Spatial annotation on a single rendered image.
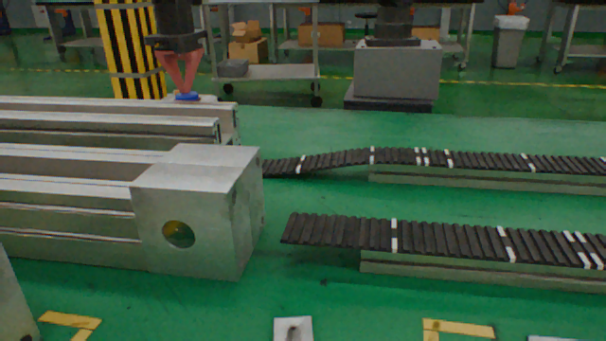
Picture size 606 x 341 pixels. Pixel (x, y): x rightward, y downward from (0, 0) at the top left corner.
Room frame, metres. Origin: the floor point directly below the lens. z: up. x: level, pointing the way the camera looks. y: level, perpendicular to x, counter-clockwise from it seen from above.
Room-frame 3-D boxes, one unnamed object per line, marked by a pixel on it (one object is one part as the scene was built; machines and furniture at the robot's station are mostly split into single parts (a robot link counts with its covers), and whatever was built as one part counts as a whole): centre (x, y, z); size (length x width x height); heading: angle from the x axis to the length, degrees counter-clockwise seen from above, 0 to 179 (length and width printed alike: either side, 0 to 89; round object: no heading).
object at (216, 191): (0.36, 0.10, 0.83); 0.12 x 0.09 x 0.10; 170
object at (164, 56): (0.71, 0.21, 0.90); 0.07 x 0.07 x 0.09; 80
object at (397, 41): (0.98, -0.19, 0.93); 0.12 x 0.09 x 0.08; 87
